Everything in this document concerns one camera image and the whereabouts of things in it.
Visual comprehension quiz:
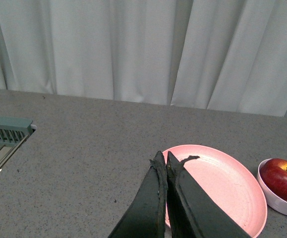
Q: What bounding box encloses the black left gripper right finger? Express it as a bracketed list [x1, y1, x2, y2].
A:
[166, 152, 250, 238]

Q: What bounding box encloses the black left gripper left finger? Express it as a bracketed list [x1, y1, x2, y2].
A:
[109, 151, 168, 238]

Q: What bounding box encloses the red apple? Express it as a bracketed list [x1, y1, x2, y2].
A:
[259, 158, 287, 201]

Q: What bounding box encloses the pink round plate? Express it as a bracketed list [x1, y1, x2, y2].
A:
[163, 145, 268, 238]

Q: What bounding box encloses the light pink bowl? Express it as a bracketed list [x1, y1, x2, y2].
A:
[257, 159, 287, 215]

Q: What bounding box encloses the white pleated curtain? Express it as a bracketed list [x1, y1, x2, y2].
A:
[0, 0, 287, 117]

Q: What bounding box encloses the grey-green dish rack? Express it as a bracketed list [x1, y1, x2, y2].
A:
[0, 116, 37, 171]

